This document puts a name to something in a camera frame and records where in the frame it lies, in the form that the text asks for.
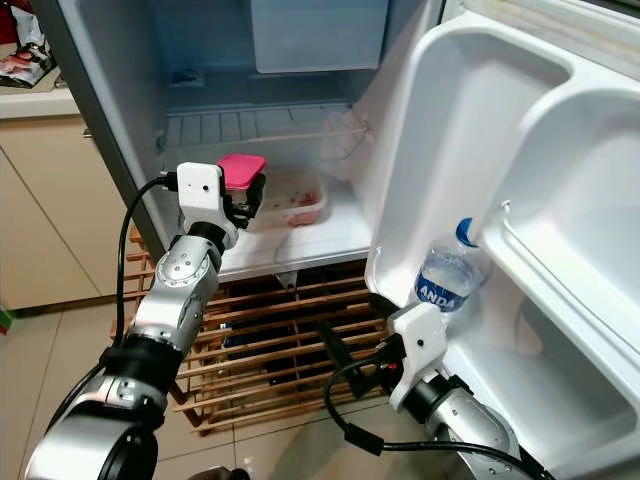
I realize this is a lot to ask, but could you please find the blue cap water bottle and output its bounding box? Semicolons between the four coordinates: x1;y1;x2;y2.
415;218;493;313

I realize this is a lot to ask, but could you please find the clear box with red food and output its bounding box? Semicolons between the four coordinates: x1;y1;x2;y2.
260;178;329;229

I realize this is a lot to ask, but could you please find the translucent freezer flap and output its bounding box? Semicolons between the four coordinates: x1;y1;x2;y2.
250;0;391;74

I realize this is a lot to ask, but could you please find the wooden slatted rack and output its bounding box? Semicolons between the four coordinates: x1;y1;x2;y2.
110;225;406;438

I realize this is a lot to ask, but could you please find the white wire fridge shelf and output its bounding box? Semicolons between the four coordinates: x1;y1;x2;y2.
163;100;369;161

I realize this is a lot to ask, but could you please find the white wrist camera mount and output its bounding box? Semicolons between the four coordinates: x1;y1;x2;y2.
177;162;241;238
388;303;449;411

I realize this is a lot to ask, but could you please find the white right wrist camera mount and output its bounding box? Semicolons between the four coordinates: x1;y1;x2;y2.
388;303;449;411

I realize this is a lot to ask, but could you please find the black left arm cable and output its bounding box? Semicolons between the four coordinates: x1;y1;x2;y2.
117;175;181;346

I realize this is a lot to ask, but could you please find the printed foil snack packet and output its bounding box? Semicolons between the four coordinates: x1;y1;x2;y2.
0;0;63;89

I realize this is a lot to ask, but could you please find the beige kitchen cabinet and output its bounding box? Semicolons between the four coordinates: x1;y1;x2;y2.
0;88;146;311

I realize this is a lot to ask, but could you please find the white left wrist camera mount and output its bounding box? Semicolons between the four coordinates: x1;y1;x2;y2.
177;162;241;238

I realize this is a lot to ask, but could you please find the white fridge door shelf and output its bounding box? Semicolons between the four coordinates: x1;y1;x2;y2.
478;85;640;401

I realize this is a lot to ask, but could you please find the pink lid clear container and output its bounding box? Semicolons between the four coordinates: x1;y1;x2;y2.
218;153;268;196

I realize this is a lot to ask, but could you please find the white fridge door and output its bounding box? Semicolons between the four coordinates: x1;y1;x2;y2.
363;0;640;480

